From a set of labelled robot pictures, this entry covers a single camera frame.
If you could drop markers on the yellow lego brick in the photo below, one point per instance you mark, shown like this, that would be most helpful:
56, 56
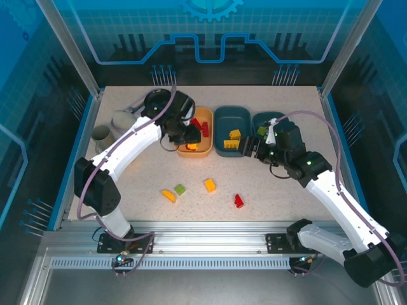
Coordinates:
168, 196
210, 185
231, 144
235, 134

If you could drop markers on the green lego brick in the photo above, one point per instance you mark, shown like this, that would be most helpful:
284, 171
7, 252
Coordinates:
261, 130
180, 189

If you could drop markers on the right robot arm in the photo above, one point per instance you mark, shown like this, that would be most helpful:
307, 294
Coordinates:
334, 203

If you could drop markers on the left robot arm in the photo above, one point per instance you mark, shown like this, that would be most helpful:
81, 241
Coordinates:
127, 149

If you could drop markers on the orange plastic container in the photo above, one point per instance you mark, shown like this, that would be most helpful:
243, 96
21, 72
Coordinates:
203, 149

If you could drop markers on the teal plastic container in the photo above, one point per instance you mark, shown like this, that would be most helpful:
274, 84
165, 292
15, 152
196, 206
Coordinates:
259, 119
230, 119

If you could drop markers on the black frying pan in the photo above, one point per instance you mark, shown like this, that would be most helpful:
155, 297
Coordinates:
154, 101

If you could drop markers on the beige woven cloth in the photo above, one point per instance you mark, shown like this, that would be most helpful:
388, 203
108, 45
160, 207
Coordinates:
122, 119

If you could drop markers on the blue table side rim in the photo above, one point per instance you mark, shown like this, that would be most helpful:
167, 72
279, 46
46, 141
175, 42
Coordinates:
77, 143
333, 105

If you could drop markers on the grey mug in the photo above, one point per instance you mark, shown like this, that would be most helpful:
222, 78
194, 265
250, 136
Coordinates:
101, 136

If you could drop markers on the small LED connector board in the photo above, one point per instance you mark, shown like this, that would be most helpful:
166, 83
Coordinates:
122, 259
305, 260

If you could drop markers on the steel sheet shelf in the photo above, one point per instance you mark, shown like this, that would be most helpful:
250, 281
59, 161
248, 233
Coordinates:
206, 289

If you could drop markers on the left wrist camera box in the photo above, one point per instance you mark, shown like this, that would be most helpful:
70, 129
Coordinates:
191, 112

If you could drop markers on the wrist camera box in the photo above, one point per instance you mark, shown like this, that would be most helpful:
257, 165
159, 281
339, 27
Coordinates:
271, 133
191, 112

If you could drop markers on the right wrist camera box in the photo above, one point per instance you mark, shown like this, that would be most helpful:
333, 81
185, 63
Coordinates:
271, 133

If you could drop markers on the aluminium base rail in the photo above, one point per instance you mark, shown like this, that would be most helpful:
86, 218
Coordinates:
206, 241

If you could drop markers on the aluminium frame post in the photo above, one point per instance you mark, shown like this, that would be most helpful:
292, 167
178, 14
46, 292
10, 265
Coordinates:
351, 47
68, 51

